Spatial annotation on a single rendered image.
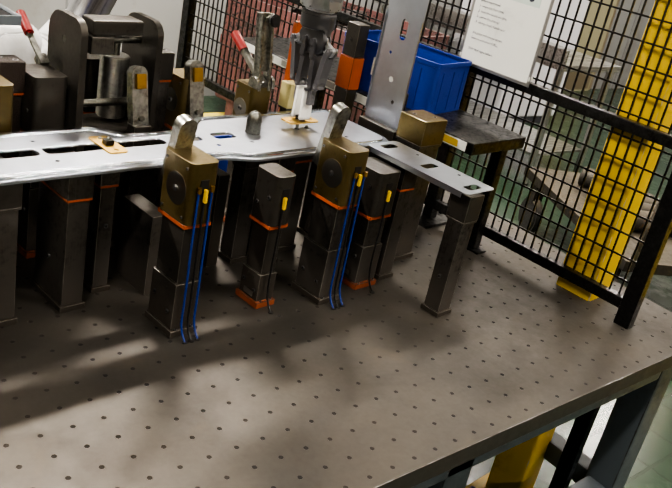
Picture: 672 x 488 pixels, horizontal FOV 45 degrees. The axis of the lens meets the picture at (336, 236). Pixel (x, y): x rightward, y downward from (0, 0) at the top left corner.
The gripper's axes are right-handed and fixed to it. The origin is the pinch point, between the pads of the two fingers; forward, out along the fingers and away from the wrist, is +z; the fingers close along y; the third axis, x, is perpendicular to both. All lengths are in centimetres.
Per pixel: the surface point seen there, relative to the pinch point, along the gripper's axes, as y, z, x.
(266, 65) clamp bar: -14.4, -4.0, 0.5
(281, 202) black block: 20.6, 12.3, -20.9
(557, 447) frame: 55, 83, 66
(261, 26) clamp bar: -15.0, -12.7, -2.3
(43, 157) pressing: 3, 6, -61
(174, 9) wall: -304, 50, 174
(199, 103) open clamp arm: -13.7, 4.0, -17.4
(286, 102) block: -11.3, 4.0, 5.6
